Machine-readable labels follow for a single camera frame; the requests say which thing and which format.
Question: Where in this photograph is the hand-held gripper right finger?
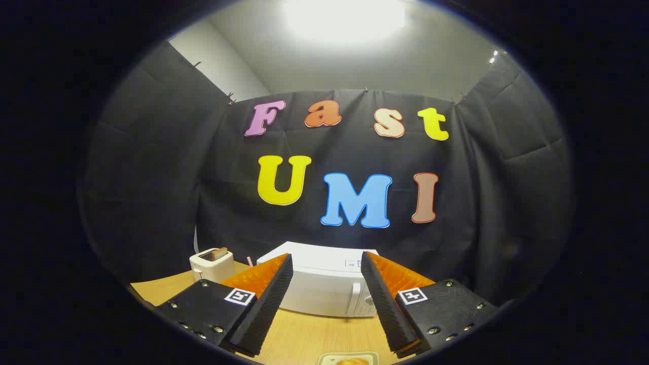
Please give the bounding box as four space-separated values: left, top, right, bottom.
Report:
360 251 500 358

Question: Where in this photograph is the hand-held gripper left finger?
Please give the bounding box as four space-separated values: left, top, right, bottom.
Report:
155 253 295 357

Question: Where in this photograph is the white microwave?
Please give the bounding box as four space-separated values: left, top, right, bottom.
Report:
256 241 381 318

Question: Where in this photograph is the cream toaster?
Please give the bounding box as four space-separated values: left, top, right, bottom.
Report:
189 247 236 283

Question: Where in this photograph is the cream rectangular plate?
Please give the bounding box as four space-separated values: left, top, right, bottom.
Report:
317 352 380 365

